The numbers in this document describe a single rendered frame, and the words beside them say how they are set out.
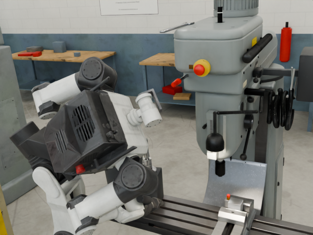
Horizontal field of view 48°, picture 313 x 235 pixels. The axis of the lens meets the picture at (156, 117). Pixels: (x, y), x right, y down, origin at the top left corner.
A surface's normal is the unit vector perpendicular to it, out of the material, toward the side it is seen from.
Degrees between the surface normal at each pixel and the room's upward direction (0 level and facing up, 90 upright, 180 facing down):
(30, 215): 0
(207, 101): 90
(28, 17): 90
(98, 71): 61
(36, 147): 90
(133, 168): 52
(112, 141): 57
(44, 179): 90
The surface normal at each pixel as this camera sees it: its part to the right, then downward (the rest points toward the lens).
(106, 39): -0.43, 0.36
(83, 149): -0.51, -0.08
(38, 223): -0.07, -0.93
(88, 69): -0.23, -0.12
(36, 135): 0.14, -0.90
